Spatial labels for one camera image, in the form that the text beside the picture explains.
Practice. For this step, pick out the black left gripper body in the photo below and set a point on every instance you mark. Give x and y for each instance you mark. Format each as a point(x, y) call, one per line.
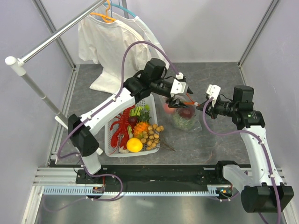
point(160, 87)

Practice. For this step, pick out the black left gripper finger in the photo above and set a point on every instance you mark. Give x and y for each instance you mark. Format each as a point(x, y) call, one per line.
point(188, 90)
point(175, 103)

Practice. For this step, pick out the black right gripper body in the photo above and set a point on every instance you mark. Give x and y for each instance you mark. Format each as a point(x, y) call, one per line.
point(222, 108)

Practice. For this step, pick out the pink peach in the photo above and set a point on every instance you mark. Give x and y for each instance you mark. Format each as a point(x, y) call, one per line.
point(167, 109)

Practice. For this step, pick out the clear orange-zipper zip bag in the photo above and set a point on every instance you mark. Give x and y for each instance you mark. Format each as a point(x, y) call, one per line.
point(168, 117)

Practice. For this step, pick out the green netted melon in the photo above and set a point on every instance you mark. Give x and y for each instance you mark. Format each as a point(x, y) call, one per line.
point(183, 123)

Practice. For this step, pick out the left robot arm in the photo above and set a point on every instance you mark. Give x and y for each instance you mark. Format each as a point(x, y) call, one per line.
point(82, 130)

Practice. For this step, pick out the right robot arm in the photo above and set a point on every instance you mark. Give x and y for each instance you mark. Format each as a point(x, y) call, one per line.
point(264, 191)

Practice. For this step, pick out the green leafy vegetable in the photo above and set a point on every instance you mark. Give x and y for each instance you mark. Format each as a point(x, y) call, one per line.
point(142, 113)

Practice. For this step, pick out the brown longan bunch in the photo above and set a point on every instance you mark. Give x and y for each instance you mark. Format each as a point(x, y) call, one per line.
point(153, 138)

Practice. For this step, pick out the red toy lobster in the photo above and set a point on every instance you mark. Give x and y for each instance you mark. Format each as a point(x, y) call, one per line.
point(121, 135)

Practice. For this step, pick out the yellow lemon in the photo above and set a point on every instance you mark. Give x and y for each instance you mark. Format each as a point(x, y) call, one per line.
point(134, 145)

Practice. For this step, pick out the white garlic bulb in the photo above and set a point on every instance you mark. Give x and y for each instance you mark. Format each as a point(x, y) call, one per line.
point(123, 151)

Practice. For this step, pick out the white t-shirt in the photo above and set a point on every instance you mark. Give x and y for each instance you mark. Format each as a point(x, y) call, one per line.
point(117, 47)

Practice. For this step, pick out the orange clothes hanger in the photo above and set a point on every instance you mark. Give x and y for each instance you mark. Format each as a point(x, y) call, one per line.
point(105, 17)

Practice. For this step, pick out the blue clothes hanger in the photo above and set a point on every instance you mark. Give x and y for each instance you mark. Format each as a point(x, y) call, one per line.
point(127, 13)

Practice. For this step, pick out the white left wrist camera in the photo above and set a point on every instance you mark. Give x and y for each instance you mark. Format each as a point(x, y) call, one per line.
point(179, 86)

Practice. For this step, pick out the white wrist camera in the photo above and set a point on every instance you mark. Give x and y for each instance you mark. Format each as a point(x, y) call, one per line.
point(179, 86)
point(213, 91)

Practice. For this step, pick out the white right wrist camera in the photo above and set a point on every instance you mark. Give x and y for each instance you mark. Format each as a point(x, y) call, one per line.
point(213, 91)

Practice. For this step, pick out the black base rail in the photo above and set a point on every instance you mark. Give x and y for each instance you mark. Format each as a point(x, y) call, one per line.
point(166, 177)

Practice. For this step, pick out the blue-grey cable duct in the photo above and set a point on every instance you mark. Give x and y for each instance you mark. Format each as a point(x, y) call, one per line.
point(92, 191)

